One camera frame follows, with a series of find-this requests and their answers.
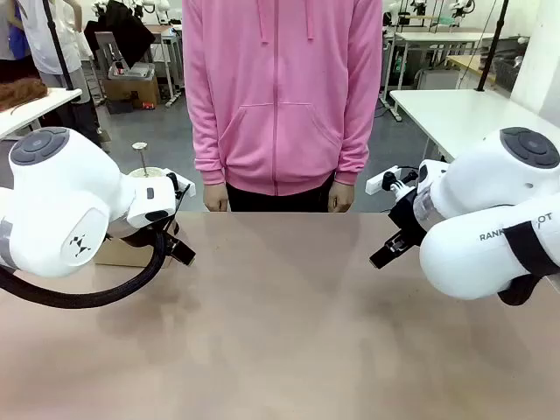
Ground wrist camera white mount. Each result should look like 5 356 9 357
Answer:
365 164 421 196
165 171 196 199

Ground white lab bench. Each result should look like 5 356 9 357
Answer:
387 28 498 102

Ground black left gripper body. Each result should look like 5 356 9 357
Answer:
107 216 179 249

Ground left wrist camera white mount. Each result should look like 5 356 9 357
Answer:
165 171 196 199

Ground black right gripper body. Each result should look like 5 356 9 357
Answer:
388 185 428 246

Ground person's left hand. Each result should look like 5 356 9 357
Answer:
328 181 355 214

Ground black wire basket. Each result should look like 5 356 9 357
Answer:
493 59 522 93

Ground person in pink hoodie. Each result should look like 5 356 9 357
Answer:
181 0 384 198

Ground brown cardboard cup carrier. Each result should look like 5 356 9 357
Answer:
94 238 174 269

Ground black strap on arm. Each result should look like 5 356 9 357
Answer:
502 220 560 277

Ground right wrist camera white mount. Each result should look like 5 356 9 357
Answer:
365 164 421 196

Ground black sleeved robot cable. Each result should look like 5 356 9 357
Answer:
0 218 176 310

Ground metal plunger drink pot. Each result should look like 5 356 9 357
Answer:
129 142 166 179

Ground brown cardboard box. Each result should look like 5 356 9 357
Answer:
103 63 161 111

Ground black stand pole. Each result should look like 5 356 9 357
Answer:
42 0 76 92
474 0 510 94

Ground large white table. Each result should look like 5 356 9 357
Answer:
388 88 560 164

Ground brown furry cloth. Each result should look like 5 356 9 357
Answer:
0 77 49 113

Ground black trousers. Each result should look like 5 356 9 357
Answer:
225 174 338 214

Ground person's right hand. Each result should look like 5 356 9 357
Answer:
204 183 230 214

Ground bystander in white coat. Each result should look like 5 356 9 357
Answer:
17 0 102 148

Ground white table with brown fur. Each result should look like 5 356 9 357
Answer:
0 87 84 142

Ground black hanging jacket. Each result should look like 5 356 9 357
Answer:
83 0 157 72

